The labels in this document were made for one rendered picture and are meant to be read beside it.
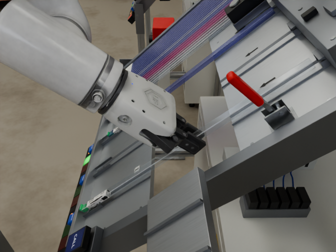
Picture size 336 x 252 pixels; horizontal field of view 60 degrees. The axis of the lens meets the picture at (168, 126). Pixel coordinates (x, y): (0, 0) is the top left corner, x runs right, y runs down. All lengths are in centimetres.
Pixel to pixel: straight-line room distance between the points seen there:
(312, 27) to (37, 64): 34
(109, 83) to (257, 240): 52
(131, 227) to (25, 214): 120
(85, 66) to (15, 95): 220
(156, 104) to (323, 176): 63
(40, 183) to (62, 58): 142
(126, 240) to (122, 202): 7
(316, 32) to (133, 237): 41
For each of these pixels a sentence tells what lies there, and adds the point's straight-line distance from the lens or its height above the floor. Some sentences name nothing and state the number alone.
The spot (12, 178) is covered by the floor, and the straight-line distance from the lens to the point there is 186.
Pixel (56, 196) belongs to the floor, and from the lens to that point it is 168.
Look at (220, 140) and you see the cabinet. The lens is 96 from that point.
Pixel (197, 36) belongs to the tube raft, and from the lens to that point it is 78.
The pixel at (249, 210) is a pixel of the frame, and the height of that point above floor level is 65.
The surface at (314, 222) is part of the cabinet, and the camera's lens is 84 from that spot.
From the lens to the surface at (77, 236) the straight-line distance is 55.
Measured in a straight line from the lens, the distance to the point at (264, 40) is 59.
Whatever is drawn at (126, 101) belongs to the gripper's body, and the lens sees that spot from 40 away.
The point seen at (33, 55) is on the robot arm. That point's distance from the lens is 39.
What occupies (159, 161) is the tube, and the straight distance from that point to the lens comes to 52.
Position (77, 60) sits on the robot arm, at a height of 109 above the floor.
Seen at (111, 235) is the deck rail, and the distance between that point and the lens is 53.
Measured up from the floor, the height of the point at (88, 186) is 73.
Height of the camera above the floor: 126
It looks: 39 degrees down
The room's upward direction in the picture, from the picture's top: straight up
